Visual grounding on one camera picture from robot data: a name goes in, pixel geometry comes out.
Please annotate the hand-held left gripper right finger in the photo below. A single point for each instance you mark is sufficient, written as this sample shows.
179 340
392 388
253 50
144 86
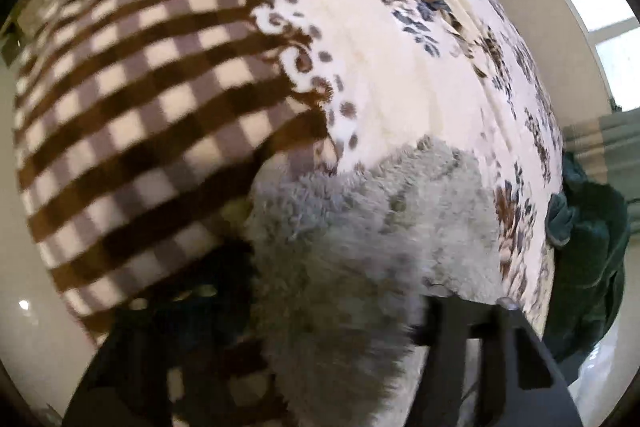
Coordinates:
450 357

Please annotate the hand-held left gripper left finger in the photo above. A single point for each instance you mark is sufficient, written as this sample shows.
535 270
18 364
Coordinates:
140 342

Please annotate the grey fluffy pants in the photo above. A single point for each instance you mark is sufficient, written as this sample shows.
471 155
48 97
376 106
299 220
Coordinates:
350 282

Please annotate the dark green quilt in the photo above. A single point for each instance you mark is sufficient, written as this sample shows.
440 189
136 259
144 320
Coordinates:
590 267

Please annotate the green curtain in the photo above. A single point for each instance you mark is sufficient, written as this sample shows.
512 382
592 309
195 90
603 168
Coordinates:
605 142

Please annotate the floral checked blanket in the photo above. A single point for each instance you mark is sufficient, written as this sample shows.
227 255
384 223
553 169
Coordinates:
200 82

